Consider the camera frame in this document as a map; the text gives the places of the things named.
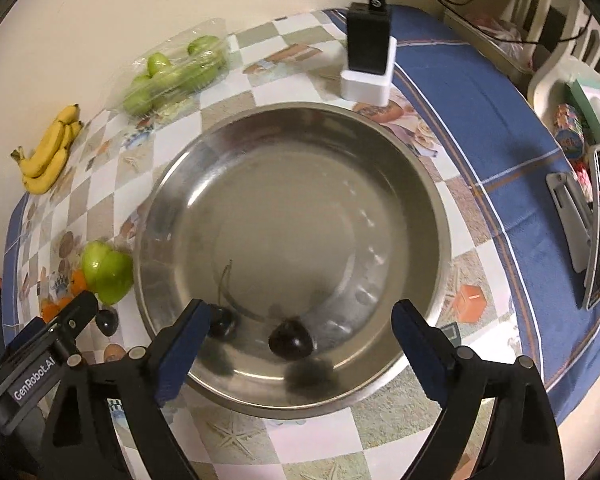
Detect dark plum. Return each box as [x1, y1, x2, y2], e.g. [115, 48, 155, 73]
[268, 318, 314, 361]
[95, 308, 119, 337]
[208, 304, 238, 340]

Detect orange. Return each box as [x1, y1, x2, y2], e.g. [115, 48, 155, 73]
[70, 269, 88, 297]
[41, 296, 72, 323]

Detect checkered fruit print tablecloth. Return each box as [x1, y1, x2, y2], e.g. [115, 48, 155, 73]
[3, 6, 600, 479]

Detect banana bunch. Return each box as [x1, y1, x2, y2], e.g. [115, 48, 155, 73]
[9, 104, 83, 195]

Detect large steel bowl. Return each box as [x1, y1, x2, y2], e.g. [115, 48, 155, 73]
[134, 103, 451, 418]

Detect clear plastic fruit tray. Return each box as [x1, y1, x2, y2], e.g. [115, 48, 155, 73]
[105, 18, 230, 117]

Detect black charger on white dock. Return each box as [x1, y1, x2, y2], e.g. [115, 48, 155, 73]
[340, 0, 396, 107]

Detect white wooden chair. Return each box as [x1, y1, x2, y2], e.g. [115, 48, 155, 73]
[442, 0, 600, 111]

